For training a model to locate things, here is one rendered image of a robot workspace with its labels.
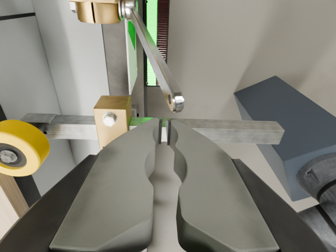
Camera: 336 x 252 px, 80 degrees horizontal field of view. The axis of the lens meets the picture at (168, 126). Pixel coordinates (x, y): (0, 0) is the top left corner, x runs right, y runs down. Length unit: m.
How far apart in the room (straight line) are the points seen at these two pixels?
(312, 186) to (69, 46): 0.85
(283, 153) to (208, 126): 0.54
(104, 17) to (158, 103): 1.02
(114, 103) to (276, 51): 1.08
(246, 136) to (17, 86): 0.43
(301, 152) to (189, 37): 0.74
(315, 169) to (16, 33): 0.90
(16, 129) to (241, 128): 0.33
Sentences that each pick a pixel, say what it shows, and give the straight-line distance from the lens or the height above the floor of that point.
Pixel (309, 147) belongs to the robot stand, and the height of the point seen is 0.58.
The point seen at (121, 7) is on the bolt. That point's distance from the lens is 0.27.
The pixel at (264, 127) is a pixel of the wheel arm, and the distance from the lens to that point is 0.38.
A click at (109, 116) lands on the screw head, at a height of 0.86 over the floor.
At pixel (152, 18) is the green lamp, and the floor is 0.70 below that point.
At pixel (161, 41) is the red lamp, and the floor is 0.70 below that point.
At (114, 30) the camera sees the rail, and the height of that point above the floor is 0.70.
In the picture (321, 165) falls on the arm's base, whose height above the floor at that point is 0.63.
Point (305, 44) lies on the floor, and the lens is 1.36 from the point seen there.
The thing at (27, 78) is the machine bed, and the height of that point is 0.71.
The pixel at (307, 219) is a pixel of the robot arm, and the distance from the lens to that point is 0.80.
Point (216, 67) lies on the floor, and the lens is 1.20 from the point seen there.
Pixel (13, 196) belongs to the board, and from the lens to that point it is 0.45.
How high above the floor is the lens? 1.12
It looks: 57 degrees down
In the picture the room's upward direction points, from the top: 178 degrees clockwise
